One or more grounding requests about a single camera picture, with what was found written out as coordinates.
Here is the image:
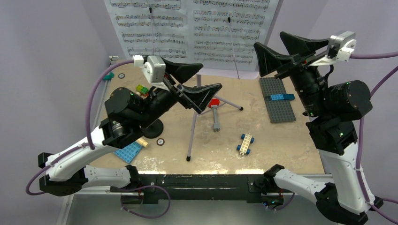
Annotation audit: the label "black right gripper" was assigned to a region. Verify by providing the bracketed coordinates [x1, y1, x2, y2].
[253, 30, 331, 116]

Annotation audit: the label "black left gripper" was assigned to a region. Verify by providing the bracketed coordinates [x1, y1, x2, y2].
[135, 57, 221, 128]

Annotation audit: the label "lilac music stand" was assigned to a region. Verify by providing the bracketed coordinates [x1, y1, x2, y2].
[177, 0, 283, 162]

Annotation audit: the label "sheet music page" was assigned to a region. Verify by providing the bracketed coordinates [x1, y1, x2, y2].
[186, 0, 280, 72]

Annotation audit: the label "beige toy microphone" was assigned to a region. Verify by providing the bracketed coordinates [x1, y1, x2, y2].
[136, 138, 149, 148]

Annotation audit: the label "sheet music pages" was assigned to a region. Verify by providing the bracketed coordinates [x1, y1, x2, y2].
[104, 0, 189, 62]

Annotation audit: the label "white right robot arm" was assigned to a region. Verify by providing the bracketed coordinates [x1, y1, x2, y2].
[254, 31, 383, 225]

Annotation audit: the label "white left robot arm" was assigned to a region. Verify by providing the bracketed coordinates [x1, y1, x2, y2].
[35, 55, 222, 196]

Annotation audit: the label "red and grey brick hammer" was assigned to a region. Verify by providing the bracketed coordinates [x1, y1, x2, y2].
[207, 98, 221, 132]

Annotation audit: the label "blue brick on baseplate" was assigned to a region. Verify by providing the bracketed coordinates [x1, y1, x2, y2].
[270, 94, 295, 101]

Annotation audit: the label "colourful brick toy car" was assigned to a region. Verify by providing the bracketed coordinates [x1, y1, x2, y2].
[136, 84, 149, 98]

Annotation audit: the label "dark grey brick baseplate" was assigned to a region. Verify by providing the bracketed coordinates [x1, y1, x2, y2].
[259, 77, 296, 124]

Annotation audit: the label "poker chip near front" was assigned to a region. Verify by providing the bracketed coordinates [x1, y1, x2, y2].
[156, 138, 165, 146]

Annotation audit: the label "white brick wheeled chassis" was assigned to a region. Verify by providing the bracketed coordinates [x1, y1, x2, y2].
[237, 134, 255, 156]

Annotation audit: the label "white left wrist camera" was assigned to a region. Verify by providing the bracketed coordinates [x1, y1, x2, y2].
[132, 55, 168, 90]

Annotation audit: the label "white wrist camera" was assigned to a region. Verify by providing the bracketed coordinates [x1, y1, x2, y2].
[309, 31, 357, 67]
[132, 55, 168, 90]

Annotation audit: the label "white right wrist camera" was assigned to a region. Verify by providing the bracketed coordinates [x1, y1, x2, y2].
[309, 31, 357, 67]

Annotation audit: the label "teal clamp on rail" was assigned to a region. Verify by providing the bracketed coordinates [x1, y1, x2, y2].
[102, 72, 115, 81]

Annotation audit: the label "black front base frame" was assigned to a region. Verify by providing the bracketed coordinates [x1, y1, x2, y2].
[110, 173, 285, 206]

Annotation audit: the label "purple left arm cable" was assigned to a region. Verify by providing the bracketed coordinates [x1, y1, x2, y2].
[25, 60, 136, 196]

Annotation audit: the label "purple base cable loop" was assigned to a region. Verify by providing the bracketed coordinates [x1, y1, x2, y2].
[120, 185, 171, 219]

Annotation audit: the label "aluminium left side rail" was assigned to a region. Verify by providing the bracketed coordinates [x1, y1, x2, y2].
[56, 56, 119, 225]

